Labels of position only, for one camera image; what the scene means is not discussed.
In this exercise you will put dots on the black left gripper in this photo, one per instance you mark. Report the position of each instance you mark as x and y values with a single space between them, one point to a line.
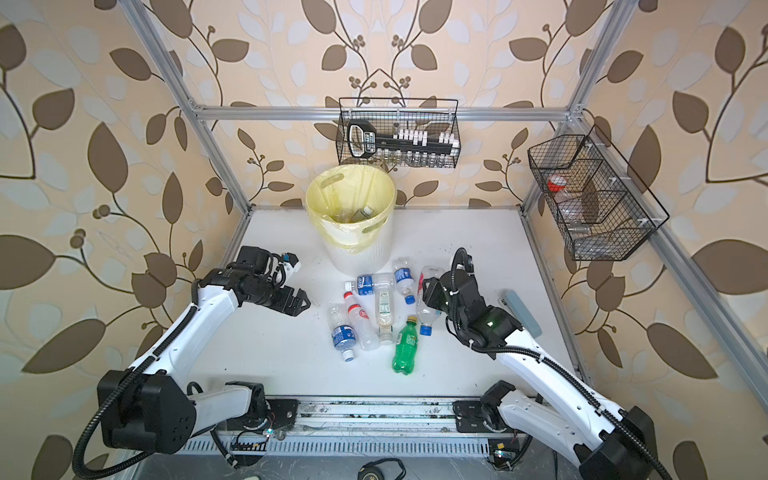
294 307

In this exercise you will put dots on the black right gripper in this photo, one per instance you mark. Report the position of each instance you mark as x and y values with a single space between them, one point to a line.
433 293

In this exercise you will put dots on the clear bottle blue cap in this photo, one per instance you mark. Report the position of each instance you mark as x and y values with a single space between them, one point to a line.
426 315

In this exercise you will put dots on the clear bottle blue label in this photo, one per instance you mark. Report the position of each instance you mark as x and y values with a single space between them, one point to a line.
342 333

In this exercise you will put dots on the green soda bottle upright-lying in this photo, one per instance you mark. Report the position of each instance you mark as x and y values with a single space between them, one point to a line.
406 348

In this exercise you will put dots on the clear bottle red cap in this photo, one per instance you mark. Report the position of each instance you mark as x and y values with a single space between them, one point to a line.
367 335

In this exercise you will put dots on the clear bottle yellow label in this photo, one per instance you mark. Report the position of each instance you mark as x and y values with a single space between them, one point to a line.
343 215

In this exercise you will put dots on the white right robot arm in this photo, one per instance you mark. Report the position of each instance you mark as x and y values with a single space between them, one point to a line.
598 436

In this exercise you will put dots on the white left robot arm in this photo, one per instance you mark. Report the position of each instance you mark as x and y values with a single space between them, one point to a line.
153 407

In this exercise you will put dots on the white bin yellow bag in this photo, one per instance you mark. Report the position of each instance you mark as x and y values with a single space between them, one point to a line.
352 208

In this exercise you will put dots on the small bottle blue cap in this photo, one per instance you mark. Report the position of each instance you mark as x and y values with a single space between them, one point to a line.
404 281

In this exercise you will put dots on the clear bottle green white label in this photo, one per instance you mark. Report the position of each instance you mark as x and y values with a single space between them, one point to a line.
384 314

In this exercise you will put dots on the small bottle blue label lying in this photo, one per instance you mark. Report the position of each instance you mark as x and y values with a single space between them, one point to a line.
368 284

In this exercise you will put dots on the light blue stapler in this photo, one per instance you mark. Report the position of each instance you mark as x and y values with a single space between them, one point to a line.
520 311

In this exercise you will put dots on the red cap jar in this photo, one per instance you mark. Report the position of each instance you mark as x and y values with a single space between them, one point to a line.
556 183

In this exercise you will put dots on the black bottle rack tool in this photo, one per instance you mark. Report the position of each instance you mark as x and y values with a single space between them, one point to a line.
364 141

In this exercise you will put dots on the black round object bottom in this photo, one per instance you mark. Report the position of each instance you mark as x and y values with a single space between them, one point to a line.
373 470

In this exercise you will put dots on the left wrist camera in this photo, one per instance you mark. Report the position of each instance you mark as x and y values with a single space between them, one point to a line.
284 266

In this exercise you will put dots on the black wire basket back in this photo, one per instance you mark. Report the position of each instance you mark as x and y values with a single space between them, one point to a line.
432 114

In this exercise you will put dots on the black wire basket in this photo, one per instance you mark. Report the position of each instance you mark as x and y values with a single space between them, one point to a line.
607 210
432 114

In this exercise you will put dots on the black wire basket right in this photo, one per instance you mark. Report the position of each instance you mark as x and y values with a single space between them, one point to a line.
607 210

